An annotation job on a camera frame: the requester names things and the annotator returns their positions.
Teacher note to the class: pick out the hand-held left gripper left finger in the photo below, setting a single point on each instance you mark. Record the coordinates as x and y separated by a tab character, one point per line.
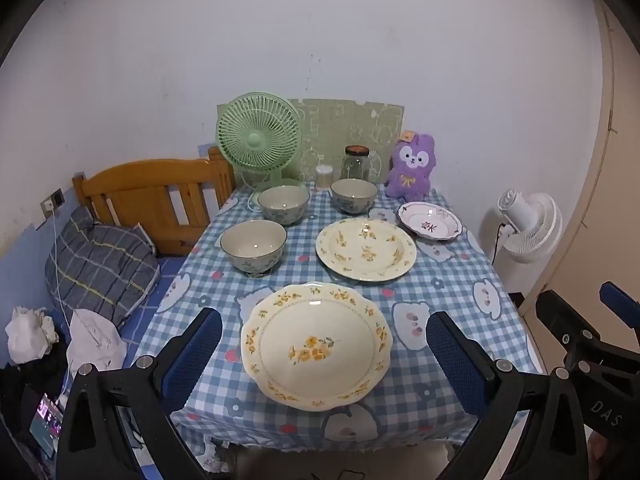
195	355

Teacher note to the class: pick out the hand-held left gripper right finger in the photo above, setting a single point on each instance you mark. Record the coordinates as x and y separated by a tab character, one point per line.
455	360

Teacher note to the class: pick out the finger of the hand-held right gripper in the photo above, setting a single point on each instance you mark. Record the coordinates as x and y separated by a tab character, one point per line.
620	302
560	312

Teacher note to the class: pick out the scalloped yellow floral plate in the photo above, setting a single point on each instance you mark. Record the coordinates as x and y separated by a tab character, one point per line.
315	345

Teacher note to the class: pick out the blue floral ceramic bowl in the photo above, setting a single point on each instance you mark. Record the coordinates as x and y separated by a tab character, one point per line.
353	192
252	245
282	200

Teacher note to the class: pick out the white red-patterned plate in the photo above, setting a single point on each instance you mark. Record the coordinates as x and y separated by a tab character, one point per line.
430	222

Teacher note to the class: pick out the round yellow floral plate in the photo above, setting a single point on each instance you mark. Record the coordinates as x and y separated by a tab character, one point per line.
365	250

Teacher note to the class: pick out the blue bedsheet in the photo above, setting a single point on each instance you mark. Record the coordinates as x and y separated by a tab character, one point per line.
145	320

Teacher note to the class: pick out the blue checked tablecloth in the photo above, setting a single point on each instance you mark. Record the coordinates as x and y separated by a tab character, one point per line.
450	270

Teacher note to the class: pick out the white floor fan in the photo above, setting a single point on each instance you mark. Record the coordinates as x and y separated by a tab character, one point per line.
530	225

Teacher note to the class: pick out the white garment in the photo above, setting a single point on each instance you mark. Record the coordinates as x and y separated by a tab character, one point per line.
95	342

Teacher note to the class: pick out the grey plaid pillow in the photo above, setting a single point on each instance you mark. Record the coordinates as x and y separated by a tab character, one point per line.
100	265

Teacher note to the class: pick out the beige door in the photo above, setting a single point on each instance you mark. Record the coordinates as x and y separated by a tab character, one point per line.
620	160

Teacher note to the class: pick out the smartphone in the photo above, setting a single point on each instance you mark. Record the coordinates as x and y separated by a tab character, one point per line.
46	425

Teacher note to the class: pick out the dark clothing pile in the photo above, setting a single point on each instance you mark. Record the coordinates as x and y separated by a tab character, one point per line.
30	385

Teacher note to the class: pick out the crumpled white cloth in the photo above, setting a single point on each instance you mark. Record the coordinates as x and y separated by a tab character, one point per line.
27	335

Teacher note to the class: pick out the wooden bed headboard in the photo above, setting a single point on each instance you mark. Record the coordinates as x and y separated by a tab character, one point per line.
145	175

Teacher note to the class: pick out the purple plush toy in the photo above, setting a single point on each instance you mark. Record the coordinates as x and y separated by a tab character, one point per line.
410	175

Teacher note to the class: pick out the glass jar with dark lid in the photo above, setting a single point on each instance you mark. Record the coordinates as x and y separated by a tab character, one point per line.
356	165

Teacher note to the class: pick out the cotton swab container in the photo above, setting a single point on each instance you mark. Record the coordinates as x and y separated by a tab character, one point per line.
324	177

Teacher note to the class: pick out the green desk fan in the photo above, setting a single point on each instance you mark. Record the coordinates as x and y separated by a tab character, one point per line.
257	135

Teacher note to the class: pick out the green patterned board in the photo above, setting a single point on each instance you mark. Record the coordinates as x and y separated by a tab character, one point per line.
345	120

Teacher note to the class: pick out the wall socket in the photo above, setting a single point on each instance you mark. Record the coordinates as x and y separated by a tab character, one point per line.
55	200

